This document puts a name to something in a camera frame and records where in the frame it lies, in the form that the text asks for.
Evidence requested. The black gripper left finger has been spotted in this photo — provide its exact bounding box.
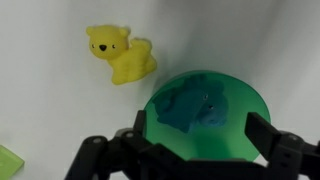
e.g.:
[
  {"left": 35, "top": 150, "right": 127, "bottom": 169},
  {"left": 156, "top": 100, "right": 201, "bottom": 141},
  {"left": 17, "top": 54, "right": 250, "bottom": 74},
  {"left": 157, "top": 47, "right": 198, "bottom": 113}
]
[{"left": 64, "top": 109, "right": 188, "bottom": 180}]

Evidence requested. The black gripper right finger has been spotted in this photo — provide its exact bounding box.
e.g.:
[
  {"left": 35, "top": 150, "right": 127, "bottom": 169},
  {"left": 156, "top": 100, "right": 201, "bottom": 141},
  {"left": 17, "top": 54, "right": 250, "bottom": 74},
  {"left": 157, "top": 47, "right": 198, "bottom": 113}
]
[{"left": 245, "top": 112, "right": 320, "bottom": 180}]

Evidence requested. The dark green toy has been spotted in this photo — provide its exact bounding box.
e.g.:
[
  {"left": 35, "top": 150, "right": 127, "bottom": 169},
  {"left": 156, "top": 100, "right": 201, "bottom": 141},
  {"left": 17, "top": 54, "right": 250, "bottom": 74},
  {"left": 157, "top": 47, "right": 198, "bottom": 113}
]
[{"left": 153, "top": 74, "right": 208, "bottom": 134}]

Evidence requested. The translucent green bowl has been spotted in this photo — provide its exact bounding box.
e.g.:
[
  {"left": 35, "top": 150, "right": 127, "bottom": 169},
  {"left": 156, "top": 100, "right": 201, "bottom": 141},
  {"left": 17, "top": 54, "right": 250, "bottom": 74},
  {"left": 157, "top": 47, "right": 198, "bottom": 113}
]
[{"left": 143, "top": 69, "right": 272, "bottom": 163}]

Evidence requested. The blue spiky toy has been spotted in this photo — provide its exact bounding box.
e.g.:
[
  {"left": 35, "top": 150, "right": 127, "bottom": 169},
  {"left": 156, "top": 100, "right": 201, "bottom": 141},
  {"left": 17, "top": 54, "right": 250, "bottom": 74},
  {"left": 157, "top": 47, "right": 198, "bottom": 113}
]
[{"left": 199, "top": 79, "right": 230, "bottom": 128}]

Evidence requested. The light green block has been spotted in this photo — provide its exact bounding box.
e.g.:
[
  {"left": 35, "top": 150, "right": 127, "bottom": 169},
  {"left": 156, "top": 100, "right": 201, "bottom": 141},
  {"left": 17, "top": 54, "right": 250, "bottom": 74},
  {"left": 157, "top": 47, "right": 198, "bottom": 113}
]
[{"left": 0, "top": 144, "right": 26, "bottom": 180}]

